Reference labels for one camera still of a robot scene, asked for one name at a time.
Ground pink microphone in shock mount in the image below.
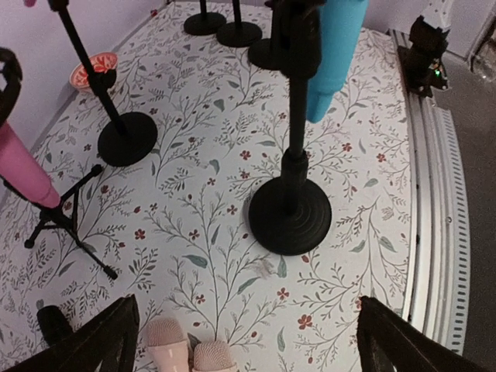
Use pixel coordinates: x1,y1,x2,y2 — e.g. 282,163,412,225
1,122,60,208

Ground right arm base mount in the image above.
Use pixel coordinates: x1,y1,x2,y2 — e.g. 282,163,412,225
398,15,449,98

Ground beige microphone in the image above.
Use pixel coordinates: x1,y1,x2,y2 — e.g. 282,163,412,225
192,340,239,372
146,318,189,372

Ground black tripod shock mount stand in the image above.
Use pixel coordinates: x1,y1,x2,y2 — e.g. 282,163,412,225
0,48,119,281

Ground black microphone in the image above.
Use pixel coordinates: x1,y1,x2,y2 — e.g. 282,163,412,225
36,305,74,346

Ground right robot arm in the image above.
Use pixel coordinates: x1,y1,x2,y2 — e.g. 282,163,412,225
421,0,454,32

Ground red patterned white bowl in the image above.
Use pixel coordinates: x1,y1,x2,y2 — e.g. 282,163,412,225
68,52,119,96

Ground blue microphone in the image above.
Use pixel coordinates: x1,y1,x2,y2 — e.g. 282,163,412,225
306,1,369,123

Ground black round stand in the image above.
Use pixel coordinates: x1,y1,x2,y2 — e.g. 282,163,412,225
216,0,263,48
183,0,226,36
248,38,283,71

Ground black straight stand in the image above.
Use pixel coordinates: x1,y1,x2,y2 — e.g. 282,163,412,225
48,0,159,168

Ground aluminium front frame rail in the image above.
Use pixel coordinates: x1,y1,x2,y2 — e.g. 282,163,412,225
387,29,472,356

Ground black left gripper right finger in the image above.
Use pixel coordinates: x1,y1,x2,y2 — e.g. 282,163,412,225
356,296,485,372

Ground black stand of blue microphone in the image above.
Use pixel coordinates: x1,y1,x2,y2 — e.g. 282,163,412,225
248,1,332,256

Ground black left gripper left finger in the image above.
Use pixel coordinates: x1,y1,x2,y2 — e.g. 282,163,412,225
9,294,140,372

